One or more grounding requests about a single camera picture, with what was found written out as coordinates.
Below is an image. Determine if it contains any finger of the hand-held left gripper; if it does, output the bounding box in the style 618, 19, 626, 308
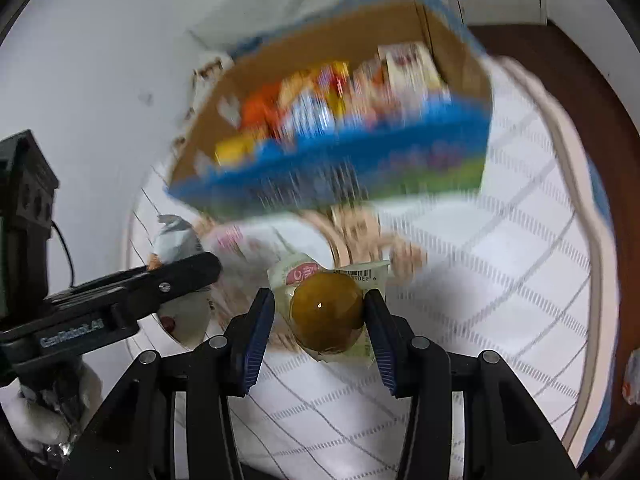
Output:
44, 251, 223, 322

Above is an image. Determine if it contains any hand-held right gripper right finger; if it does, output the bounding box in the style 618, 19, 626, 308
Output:
364, 290, 581, 480

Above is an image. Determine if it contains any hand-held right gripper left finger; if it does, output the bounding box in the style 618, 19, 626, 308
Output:
60, 287, 277, 480

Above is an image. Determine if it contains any grey white snack packet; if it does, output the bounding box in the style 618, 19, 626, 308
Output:
150, 214, 216, 351

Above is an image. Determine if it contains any packaged brown braised egg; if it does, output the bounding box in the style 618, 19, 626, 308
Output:
267, 252, 392, 366

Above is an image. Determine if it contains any blue green cardboard box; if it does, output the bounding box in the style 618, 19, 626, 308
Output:
165, 0, 493, 221

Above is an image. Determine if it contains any heap of assorted snack packets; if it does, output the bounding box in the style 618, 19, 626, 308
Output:
212, 42, 453, 166

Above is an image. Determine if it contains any person's left hand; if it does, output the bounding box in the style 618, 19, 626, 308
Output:
0, 355, 103, 456

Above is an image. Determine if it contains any white packet with pink label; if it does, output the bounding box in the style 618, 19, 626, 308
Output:
205, 222, 301, 321

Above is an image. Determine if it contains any beige printed snack packet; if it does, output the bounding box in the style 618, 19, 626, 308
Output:
300, 205, 428, 286

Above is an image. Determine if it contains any white checked cloth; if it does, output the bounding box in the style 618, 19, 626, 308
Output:
120, 55, 616, 476

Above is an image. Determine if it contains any black cable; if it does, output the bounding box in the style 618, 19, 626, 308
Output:
50, 220, 76, 293

